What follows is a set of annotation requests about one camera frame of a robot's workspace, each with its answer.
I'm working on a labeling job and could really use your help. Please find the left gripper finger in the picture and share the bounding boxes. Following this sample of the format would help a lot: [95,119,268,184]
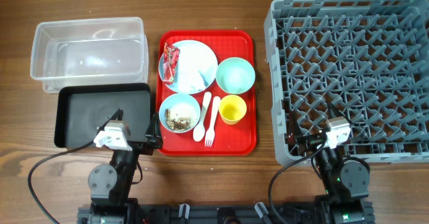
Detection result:
[145,112,161,137]
[106,109,123,127]

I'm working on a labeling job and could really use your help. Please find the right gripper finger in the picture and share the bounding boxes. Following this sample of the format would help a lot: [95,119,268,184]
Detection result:
[288,111,302,136]
[326,102,352,123]

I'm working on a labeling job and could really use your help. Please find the food scraps rice and peanuts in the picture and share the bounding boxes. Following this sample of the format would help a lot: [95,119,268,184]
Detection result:
[164,103,198,132]

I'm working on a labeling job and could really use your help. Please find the light blue small bowl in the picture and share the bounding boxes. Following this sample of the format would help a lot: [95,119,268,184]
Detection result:
[159,93,200,133]

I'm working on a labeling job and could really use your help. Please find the light blue plate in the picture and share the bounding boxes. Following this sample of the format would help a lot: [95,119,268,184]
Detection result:
[158,40,219,95]

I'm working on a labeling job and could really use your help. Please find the red snack wrapper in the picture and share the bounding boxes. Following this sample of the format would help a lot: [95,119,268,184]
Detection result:
[162,43,180,85]

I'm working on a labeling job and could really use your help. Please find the white napkin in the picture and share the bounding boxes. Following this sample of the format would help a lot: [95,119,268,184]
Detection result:
[175,42,206,94]

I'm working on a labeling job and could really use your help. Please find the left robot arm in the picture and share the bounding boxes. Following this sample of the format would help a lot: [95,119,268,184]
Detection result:
[77,109,162,224]

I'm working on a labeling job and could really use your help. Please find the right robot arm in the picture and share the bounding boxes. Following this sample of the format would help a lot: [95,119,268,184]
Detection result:
[288,103,375,224]

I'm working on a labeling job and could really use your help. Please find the black waste tray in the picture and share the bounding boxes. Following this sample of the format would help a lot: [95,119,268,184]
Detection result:
[54,83,152,148]

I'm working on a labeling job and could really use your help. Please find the grey dishwasher rack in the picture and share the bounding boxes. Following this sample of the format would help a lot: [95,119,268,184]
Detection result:
[263,0,428,165]

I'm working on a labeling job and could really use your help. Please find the clear plastic waste bin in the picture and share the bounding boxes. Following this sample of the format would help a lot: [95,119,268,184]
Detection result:
[30,17,149,93]

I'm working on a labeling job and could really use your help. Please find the white plastic spoon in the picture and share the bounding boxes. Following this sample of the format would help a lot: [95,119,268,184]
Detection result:
[193,91,212,142]

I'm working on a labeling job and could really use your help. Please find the white plastic fork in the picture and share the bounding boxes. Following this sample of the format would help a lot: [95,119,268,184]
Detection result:
[204,96,221,147]

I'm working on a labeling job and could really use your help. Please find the red serving tray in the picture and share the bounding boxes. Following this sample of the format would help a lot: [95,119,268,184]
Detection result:
[159,30,257,156]

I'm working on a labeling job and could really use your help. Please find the yellow cup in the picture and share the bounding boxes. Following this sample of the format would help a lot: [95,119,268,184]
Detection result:
[219,95,247,125]

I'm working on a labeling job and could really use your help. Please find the mint green bowl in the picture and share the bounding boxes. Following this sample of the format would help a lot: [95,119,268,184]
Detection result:
[216,57,255,95]

